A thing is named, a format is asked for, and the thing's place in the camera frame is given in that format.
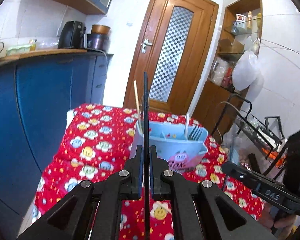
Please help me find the black air fryer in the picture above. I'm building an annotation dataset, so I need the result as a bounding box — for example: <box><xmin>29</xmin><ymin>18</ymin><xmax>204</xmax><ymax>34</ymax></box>
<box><xmin>58</xmin><ymin>21</ymin><xmax>87</xmax><ymax>49</ymax></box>

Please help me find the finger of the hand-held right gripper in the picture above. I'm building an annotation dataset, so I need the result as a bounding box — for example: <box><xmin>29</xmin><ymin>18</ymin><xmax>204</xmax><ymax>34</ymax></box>
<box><xmin>221</xmin><ymin>162</ymin><xmax>288</xmax><ymax>209</ymax></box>

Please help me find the blue base cabinet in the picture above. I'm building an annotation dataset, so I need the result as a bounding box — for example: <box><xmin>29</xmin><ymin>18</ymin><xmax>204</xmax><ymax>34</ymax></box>
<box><xmin>0</xmin><ymin>49</ymin><xmax>114</xmax><ymax>233</ymax></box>

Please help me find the black chopstick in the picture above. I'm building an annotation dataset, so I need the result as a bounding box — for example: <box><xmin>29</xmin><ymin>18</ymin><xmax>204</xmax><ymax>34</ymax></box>
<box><xmin>143</xmin><ymin>71</ymin><xmax>150</xmax><ymax>240</ymax></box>

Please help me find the green lidded container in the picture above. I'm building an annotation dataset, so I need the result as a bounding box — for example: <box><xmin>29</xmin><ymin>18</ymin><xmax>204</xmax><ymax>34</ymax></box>
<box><xmin>6</xmin><ymin>44</ymin><xmax>32</xmax><ymax>56</ymax></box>

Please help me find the metal fork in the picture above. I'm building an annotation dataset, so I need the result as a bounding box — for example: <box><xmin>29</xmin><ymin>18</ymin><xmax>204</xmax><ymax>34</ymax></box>
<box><xmin>189</xmin><ymin>126</ymin><xmax>202</xmax><ymax>141</ymax></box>

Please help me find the white chopstick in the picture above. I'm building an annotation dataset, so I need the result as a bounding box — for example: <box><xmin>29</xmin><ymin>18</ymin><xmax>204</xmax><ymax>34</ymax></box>
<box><xmin>185</xmin><ymin>113</ymin><xmax>191</xmax><ymax>140</ymax></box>

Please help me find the light blue utensil box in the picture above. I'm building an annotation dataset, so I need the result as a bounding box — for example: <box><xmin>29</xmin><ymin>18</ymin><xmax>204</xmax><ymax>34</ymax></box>
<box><xmin>130</xmin><ymin>120</ymin><xmax>208</xmax><ymax>176</ymax></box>

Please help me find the white power cable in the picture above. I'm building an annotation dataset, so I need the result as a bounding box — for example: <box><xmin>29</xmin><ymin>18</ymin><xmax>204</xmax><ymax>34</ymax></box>
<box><xmin>86</xmin><ymin>47</ymin><xmax>108</xmax><ymax>76</ymax></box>

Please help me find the wooden wall shelf niche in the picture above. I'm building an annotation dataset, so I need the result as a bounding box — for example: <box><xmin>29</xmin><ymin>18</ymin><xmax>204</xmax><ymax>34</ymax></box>
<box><xmin>192</xmin><ymin>0</ymin><xmax>263</xmax><ymax>136</ymax></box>

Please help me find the person's right hand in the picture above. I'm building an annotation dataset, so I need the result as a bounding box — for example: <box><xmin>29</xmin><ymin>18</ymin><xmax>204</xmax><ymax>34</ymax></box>
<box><xmin>261</xmin><ymin>202</ymin><xmax>297</xmax><ymax>233</ymax></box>

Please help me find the wooden countertop board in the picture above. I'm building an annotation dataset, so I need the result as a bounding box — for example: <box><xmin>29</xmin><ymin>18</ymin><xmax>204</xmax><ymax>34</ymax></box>
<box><xmin>0</xmin><ymin>49</ymin><xmax>88</xmax><ymax>61</ymax></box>

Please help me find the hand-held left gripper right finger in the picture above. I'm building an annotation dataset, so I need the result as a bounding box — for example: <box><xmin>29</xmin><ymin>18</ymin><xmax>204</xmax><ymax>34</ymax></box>
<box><xmin>149</xmin><ymin>145</ymin><xmax>278</xmax><ymax>240</ymax></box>

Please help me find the white hanging plastic bag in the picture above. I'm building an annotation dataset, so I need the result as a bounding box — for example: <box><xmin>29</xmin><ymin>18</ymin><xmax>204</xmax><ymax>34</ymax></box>
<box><xmin>232</xmin><ymin>51</ymin><xmax>264</xmax><ymax>92</ymax></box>

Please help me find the red floral tablecloth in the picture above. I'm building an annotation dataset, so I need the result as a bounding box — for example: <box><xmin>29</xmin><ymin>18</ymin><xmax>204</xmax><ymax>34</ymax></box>
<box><xmin>31</xmin><ymin>103</ymin><xmax>265</xmax><ymax>240</ymax></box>

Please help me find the wooden door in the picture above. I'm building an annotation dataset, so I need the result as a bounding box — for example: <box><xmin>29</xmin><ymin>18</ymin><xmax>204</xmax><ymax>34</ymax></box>
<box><xmin>122</xmin><ymin>0</ymin><xmax>219</xmax><ymax>121</ymax></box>

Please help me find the cardboard box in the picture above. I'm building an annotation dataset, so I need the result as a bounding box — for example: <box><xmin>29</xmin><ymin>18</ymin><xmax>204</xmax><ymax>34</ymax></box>
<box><xmin>218</xmin><ymin>39</ymin><xmax>244</xmax><ymax>54</ymax></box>

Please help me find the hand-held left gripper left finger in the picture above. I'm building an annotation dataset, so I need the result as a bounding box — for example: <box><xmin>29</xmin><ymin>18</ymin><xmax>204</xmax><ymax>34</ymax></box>
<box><xmin>16</xmin><ymin>145</ymin><xmax>144</xmax><ymax>240</ymax></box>

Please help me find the metal door handle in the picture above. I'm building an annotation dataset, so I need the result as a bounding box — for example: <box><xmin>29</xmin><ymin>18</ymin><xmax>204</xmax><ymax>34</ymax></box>
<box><xmin>141</xmin><ymin>39</ymin><xmax>153</xmax><ymax>54</ymax></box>

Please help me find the black wire rack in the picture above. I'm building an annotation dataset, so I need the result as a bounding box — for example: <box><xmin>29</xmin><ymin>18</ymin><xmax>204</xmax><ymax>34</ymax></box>
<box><xmin>211</xmin><ymin>94</ymin><xmax>290</xmax><ymax>178</ymax></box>

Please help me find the brown pot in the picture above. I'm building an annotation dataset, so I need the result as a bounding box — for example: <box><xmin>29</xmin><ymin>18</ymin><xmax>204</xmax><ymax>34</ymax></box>
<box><xmin>91</xmin><ymin>24</ymin><xmax>111</xmax><ymax>35</ymax></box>

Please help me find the long wooden chopstick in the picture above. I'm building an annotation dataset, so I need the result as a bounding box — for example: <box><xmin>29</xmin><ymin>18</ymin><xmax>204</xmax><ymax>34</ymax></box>
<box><xmin>133</xmin><ymin>81</ymin><xmax>142</xmax><ymax>130</ymax></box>

